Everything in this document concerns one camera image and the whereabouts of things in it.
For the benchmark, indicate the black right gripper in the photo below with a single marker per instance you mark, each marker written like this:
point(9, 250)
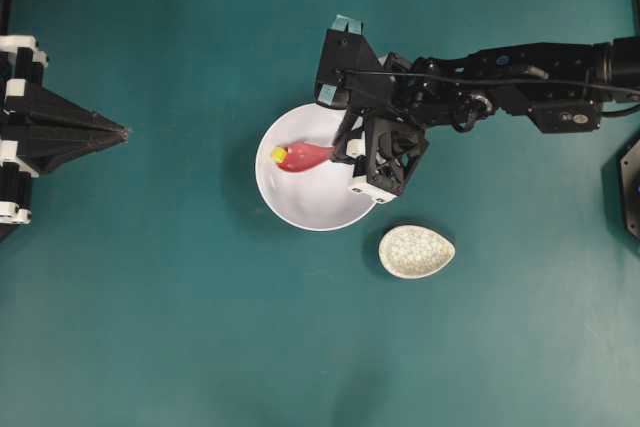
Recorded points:
point(385, 154)

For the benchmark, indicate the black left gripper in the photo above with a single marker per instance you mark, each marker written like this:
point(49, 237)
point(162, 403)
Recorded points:
point(24, 159)

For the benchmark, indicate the red ceramic spoon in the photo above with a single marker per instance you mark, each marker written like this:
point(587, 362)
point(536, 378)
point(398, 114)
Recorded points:
point(303, 156)

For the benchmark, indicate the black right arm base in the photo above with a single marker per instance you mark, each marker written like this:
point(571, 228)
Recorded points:
point(620, 183)

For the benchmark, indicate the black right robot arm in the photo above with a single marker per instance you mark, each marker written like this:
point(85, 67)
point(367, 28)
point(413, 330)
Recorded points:
point(391, 103)

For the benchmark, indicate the white round bowl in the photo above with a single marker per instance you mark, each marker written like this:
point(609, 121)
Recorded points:
point(318, 199)

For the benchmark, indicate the speckled egg-shaped spoon rest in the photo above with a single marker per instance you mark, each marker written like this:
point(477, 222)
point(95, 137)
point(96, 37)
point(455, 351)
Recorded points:
point(413, 252)

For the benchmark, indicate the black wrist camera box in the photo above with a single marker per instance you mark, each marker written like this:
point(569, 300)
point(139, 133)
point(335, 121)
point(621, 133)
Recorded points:
point(349, 74)

